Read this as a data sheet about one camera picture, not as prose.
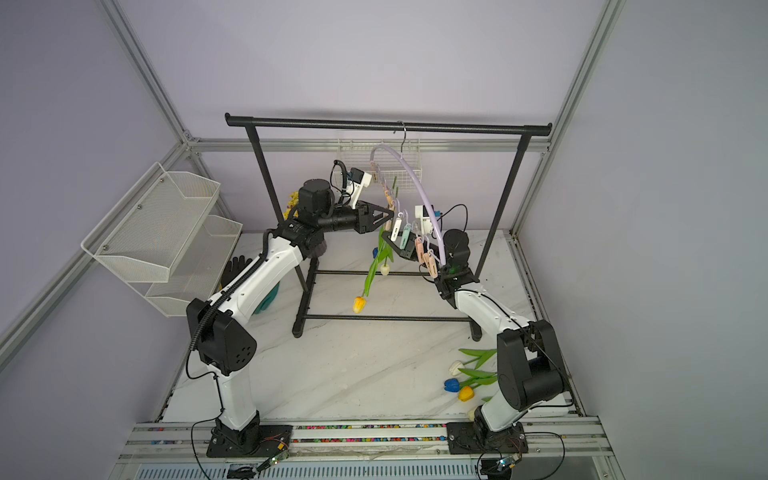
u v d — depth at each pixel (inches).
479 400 31.5
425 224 27.9
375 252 37.2
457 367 32.9
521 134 21.9
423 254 25.7
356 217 26.6
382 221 28.3
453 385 31.5
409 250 26.9
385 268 36.4
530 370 17.7
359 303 29.4
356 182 25.9
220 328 18.5
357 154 37.7
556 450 29.1
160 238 30.9
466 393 31.4
